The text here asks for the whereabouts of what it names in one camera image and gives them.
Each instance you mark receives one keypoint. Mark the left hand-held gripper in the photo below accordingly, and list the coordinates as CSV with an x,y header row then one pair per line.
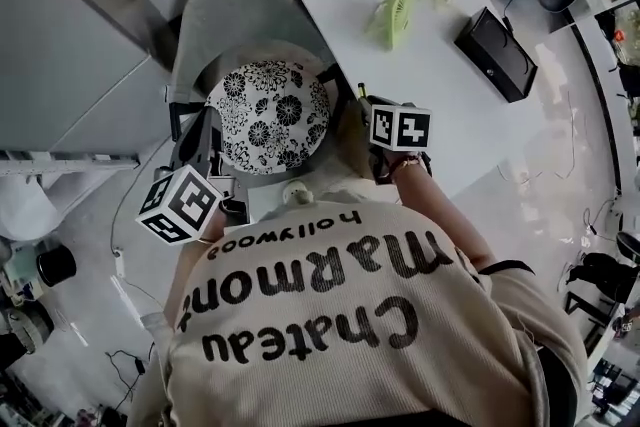
x,y
180,205

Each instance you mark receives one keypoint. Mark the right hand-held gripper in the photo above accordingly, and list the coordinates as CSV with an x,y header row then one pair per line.
x,y
400,127

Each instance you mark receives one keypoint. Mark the yellow utility knife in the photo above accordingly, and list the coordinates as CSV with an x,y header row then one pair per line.
x,y
361,91

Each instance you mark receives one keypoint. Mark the person's right forearm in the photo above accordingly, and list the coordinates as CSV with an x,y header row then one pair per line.
x,y
435,210

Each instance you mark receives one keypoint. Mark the person's left forearm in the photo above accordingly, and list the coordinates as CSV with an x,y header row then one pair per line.
x,y
212,230

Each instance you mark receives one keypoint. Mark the green hand fan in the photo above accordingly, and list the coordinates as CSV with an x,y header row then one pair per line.
x,y
392,12

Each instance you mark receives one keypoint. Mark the small white figure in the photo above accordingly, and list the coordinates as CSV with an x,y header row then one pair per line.
x,y
300,192

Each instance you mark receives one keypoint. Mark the black rectangular box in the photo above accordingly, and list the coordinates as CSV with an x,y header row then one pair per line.
x,y
495,55

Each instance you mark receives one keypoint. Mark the black and white floral cushion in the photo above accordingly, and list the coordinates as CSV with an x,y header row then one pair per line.
x,y
270,115

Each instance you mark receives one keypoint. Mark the black cylinder bin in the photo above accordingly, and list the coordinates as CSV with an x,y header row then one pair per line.
x,y
56,266

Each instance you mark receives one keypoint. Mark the grey cabinet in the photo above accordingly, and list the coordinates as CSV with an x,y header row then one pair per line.
x,y
70,55

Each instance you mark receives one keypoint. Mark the grey chair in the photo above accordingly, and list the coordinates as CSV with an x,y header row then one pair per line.
x,y
235,20

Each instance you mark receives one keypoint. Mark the beige sweater with black print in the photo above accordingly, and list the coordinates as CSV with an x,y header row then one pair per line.
x,y
340,315

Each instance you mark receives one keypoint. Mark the black stool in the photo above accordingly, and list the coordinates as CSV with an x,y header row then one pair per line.
x,y
602,277

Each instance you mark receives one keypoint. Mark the aluminium rail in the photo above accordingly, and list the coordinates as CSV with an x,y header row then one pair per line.
x,y
70,162

